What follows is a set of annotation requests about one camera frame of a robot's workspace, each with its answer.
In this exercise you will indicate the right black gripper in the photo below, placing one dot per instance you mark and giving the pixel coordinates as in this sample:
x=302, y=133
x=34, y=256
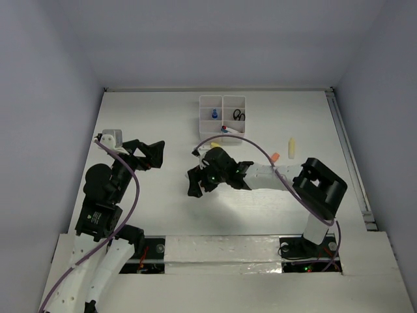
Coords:
x=196, y=175

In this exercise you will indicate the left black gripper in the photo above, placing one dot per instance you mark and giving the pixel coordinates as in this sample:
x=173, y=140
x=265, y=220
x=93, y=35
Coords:
x=154, y=152

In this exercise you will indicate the red capped white marker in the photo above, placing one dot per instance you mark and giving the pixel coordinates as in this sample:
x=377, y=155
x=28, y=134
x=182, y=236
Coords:
x=231, y=130

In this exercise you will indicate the blue capped clear bottle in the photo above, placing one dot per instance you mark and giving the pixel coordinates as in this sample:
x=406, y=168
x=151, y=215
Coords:
x=214, y=114

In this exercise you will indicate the black handled scissors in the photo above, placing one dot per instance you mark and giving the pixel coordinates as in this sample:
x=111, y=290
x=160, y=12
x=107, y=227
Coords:
x=239, y=115

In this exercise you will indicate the orange eraser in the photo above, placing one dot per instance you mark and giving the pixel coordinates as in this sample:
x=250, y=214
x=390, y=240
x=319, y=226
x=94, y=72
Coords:
x=275, y=157

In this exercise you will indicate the cream glue stick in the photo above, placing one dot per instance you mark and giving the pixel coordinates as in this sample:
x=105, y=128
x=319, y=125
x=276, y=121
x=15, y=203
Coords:
x=291, y=148

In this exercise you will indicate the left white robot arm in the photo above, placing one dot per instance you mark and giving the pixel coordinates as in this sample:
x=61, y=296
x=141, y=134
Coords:
x=103, y=241

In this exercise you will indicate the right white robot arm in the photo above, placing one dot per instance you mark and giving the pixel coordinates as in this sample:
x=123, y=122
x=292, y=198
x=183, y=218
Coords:
x=312, y=183

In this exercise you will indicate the white organizer right column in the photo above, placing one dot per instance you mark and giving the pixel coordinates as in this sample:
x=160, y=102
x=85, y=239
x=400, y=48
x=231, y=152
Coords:
x=230, y=103

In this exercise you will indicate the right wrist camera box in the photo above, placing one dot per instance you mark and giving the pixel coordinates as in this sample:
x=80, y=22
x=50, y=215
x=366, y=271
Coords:
x=200, y=154

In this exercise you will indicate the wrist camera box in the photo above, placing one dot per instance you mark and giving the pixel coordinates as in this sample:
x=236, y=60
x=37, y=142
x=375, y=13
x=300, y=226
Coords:
x=200, y=154
x=111, y=139

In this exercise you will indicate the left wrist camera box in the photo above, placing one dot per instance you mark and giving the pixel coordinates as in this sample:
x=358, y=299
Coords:
x=111, y=139

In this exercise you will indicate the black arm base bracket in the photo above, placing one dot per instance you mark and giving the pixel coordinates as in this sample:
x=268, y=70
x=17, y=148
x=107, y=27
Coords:
x=298, y=248

